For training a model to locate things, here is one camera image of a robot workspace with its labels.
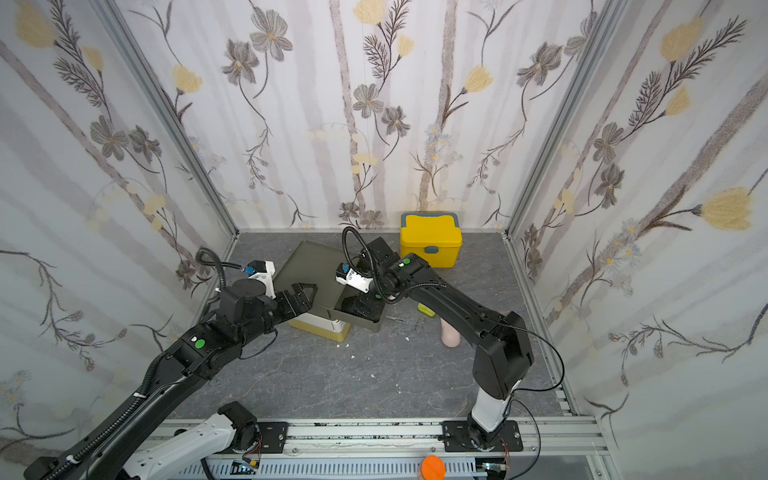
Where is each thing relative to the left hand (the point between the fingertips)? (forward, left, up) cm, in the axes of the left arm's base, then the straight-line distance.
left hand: (310, 292), depth 70 cm
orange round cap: (-34, -27, -16) cm, 47 cm away
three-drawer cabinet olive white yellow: (+17, +3, -12) cm, 21 cm away
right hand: (+4, -13, -8) cm, 16 cm away
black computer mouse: (-3, -12, -3) cm, 12 cm away
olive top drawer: (-2, -9, -11) cm, 14 cm away
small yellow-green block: (+8, -31, -26) cm, 41 cm away
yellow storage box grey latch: (+31, -35, -15) cm, 49 cm away
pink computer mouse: (-1, -38, -25) cm, 45 cm away
